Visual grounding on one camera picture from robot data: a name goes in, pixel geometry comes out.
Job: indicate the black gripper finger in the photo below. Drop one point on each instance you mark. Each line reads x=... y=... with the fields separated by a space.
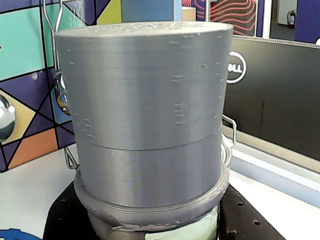
x=65 y=220
x=245 y=220

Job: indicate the gray cylindrical salt shaker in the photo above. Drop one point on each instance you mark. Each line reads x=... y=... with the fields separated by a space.
x=142 y=100

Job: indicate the steel ladle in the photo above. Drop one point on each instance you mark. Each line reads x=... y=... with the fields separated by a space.
x=6 y=117

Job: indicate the black Dell monitor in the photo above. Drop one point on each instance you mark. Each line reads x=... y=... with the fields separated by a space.
x=275 y=100

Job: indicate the red fire extinguisher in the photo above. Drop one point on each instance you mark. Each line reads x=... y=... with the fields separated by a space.
x=291 y=18

